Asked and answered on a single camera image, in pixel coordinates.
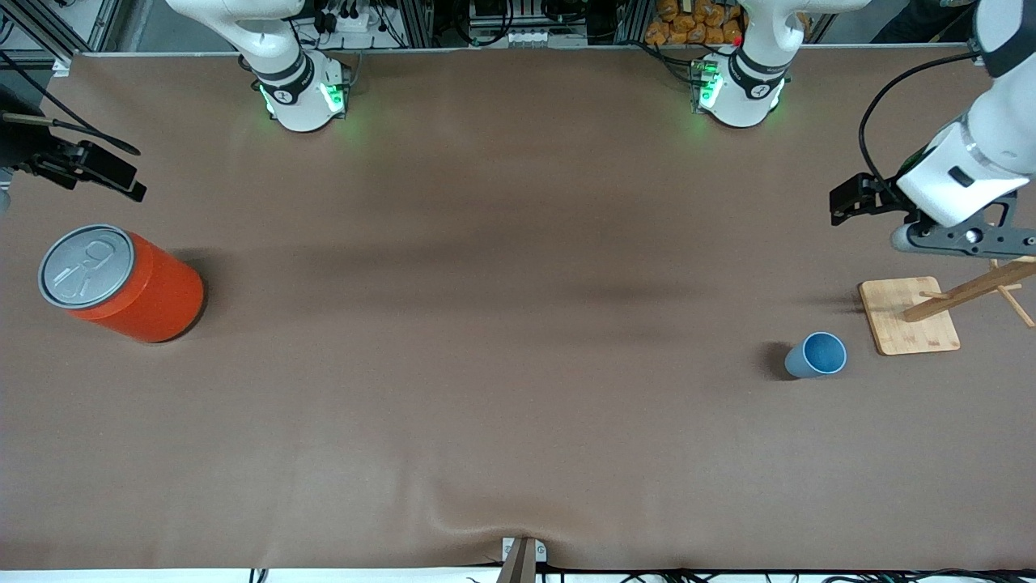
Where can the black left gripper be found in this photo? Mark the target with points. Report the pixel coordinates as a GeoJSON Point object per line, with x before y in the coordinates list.
{"type": "Point", "coordinates": [885, 197]}

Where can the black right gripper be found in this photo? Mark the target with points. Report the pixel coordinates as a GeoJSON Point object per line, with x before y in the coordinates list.
{"type": "Point", "coordinates": [23, 144]}

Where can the light blue plastic cup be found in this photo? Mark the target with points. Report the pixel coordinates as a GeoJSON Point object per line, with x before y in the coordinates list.
{"type": "Point", "coordinates": [813, 356]}

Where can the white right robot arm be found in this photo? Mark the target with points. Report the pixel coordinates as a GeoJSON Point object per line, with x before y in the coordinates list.
{"type": "Point", "coordinates": [283, 73]}

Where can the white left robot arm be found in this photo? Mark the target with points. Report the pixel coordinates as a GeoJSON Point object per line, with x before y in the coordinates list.
{"type": "Point", "coordinates": [963, 170]}

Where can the wooden cup rack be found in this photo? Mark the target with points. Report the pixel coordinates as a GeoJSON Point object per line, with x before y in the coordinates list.
{"type": "Point", "coordinates": [910, 324]}

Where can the orange can-shaped container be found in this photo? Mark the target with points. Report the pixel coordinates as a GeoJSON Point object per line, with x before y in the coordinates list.
{"type": "Point", "coordinates": [154, 300]}

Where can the orange snack bag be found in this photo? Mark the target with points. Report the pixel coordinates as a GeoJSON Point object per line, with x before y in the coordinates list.
{"type": "Point", "coordinates": [696, 24]}

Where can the white power strip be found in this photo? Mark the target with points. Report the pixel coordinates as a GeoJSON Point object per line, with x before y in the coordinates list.
{"type": "Point", "coordinates": [360, 20]}

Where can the white connector strip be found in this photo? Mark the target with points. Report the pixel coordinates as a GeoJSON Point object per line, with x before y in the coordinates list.
{"type": "Point", "coordinates": [542, 37]}

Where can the brown table cover mat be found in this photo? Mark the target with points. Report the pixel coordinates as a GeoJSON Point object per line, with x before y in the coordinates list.
{"type": "Point", "coordinates": [486, 405]}

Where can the aluminium frame rail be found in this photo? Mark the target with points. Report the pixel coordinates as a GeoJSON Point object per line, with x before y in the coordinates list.
{"type": "Point", "coordinates": [48, 32]}

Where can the grey metal table bracket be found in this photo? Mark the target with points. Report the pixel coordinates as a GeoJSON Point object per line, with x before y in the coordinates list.
{"type": "Point", "coordinates": [522, 559]}

